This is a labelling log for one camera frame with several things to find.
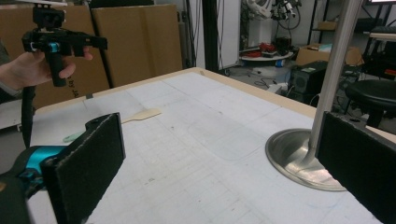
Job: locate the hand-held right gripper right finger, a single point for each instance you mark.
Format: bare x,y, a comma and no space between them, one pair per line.
358,165

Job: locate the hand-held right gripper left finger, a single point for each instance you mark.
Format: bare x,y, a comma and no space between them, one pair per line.
87,165

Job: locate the mint green spatula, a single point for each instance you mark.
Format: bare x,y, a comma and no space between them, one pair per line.
73,137

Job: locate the large printed cardboard sheet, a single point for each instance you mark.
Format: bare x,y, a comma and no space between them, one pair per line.
12,28

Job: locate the large plain cardboard sheet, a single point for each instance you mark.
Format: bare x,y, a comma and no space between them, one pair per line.
140,43

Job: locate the metal stand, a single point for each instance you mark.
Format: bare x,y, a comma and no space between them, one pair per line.
295,155

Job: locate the black stool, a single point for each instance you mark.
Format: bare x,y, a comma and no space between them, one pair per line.
372,95

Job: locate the wooden spatula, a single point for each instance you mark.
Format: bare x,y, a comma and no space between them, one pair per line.
143,114

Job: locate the black computer case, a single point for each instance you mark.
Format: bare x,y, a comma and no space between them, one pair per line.
306,81

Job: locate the black pillar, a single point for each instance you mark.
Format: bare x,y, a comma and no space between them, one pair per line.
210,34

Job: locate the open cardboard box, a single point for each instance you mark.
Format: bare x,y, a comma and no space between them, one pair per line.
313,55

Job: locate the white round table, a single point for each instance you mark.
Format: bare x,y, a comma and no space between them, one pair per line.
264,59

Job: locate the red tool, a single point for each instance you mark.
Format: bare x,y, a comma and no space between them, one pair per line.
267,47

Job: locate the white robot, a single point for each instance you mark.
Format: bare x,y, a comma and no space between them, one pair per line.
264,12

